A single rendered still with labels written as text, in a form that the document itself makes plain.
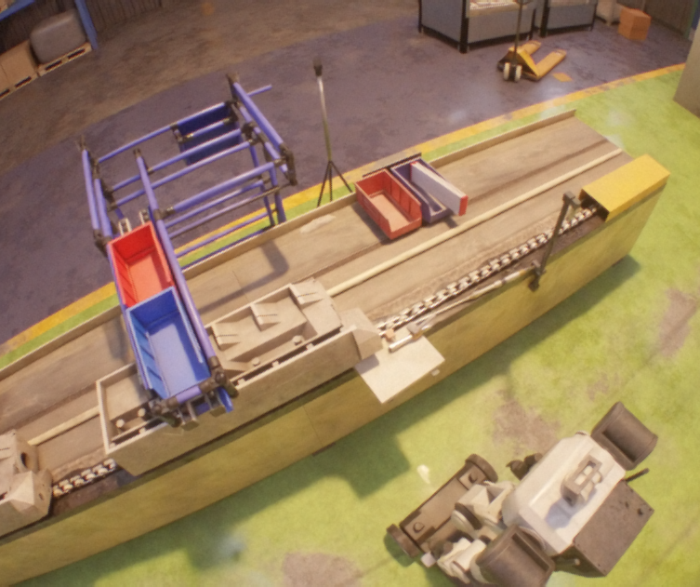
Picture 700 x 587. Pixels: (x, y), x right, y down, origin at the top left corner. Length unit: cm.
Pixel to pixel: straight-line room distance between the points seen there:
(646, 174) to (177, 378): 266
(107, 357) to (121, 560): 120
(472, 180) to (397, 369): 124
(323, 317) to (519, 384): 139
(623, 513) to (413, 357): 101
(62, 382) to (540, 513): 201
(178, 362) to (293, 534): 127
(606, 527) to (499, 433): 153
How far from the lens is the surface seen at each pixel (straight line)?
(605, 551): 106
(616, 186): 265
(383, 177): 231
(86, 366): 221
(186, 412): 135
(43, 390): 233
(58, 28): 982
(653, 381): 303
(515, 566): 98
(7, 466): 204
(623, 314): 318
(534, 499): 101
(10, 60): 1003
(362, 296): 192
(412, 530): 211
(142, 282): 161
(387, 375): 167
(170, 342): 144
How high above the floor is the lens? 231
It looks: 54 degrees down
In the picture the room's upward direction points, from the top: 7 degrees counter-clockwise
